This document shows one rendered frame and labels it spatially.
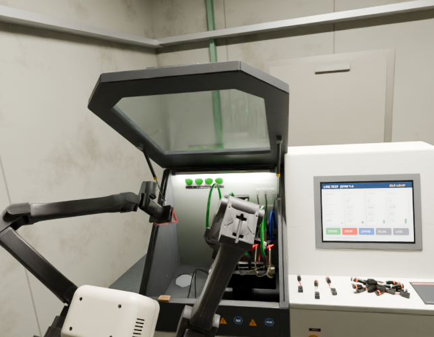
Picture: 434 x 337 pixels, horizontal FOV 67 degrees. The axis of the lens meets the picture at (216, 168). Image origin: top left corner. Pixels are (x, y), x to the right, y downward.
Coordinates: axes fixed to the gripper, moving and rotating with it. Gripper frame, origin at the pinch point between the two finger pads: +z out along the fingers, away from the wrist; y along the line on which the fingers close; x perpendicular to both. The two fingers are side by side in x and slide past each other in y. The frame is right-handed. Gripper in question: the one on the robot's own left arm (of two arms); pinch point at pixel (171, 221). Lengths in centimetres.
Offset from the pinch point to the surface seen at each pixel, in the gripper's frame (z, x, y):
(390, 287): 55, 20, -79
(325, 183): 35, -25, -61
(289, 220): 39, -10, -41
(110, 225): 121, -71, 169
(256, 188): 45, -36, -22
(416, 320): 56, 33, -86
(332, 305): 43, 28, -56
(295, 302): 39, 27, -42
